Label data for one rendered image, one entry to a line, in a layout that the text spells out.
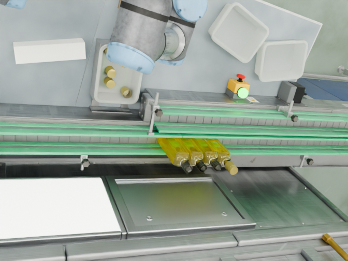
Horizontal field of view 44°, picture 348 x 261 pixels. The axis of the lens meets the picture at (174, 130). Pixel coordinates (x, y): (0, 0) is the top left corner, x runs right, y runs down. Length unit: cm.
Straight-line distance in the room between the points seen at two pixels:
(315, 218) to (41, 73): 119
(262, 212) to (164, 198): 40
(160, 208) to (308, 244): 53
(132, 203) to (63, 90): 52
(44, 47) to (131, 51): 65
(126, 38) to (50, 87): 76
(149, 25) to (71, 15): 69
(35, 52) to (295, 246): 112
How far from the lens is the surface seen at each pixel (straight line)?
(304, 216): 179
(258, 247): 150
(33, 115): 162
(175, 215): 149
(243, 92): 184
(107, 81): 166
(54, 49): 159
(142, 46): 98
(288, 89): 200
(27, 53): 159
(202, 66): 183
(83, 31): 165
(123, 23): 99
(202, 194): 164
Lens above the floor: 233
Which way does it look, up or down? 57 degrees down
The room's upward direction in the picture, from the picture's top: 142 degrees clockwise
